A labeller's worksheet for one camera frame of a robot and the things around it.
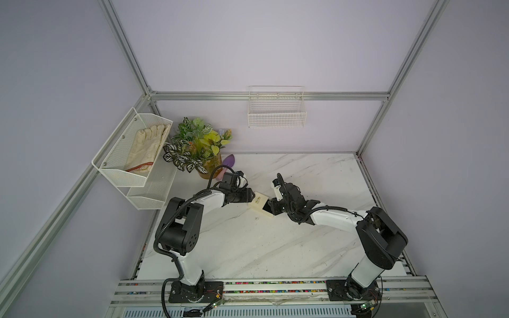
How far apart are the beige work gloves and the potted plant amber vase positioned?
0.09m

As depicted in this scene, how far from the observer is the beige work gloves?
0.73 m

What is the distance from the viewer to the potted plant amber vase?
2.96 ft
